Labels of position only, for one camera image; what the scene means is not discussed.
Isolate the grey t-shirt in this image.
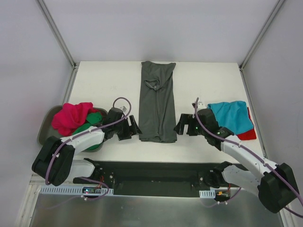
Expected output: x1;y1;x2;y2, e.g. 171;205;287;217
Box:
139;61;177;143

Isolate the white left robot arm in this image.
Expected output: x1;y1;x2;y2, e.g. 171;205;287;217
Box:
31;107;142;186

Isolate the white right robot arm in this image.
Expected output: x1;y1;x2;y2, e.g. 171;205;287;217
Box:
174;109;303;213

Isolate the teal folded t-shirt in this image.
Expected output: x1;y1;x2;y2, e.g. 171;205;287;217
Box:
207;101;254;135

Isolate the green t-shirt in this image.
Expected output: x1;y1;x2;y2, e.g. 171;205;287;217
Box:
71;112;104;152

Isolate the red folded t-shirt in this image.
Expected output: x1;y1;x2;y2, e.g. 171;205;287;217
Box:
236;107;257;140

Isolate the magenta t-shirt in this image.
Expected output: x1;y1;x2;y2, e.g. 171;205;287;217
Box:
51;102;97;136

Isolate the grey plastic bin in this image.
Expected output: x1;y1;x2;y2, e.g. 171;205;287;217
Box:
37;105;107;152

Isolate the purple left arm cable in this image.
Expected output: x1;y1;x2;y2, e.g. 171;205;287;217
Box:
40;96;133;210

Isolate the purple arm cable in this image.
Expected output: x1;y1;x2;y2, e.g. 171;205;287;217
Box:
193;96;303;218
40;96;133;210

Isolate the right white cable duct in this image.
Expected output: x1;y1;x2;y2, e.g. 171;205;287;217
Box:
199;189;216;199

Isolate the white cable duct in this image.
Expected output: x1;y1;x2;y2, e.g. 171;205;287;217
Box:
199;189;216;199
40;186;114;196

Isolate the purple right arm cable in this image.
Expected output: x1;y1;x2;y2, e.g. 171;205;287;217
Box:
193;96;303;218

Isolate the left aluminium frame post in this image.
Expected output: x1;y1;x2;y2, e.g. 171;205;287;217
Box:
36;0;77;69

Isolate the aluminium frame post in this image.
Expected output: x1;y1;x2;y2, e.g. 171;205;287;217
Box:
239;0;287;71
36;0;77;69

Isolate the left white cable duct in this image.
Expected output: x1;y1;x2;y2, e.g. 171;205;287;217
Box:
40;186;114;196

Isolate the right aluminium frame post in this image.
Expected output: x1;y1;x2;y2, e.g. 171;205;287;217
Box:
239;0;287;71

